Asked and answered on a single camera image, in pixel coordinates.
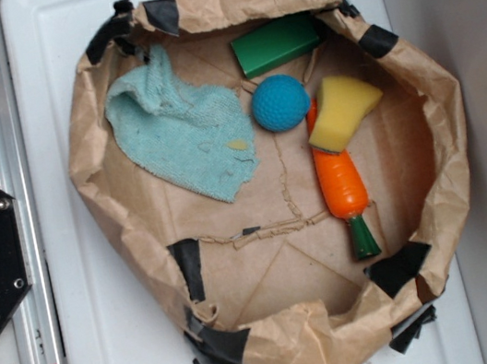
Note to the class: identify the light blue terry cloth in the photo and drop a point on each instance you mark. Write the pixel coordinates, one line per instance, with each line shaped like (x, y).
(198, 138)

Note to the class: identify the aluminium extrusion rail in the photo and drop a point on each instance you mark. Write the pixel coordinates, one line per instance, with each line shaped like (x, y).
(35, 323)

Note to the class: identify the yellow sponge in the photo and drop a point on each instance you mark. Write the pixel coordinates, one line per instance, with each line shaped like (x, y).
(342, 103)

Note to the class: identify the brown paper bag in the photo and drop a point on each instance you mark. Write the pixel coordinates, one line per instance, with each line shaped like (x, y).
(270, 278)

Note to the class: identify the green rectangular block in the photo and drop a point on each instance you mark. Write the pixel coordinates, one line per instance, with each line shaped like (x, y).
(277, 42)

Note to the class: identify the blue dimpled ball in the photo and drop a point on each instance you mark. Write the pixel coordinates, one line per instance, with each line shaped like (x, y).
(280, 103)

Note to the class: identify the orange toy carrot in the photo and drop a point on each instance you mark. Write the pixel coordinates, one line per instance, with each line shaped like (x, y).
(346, 198)

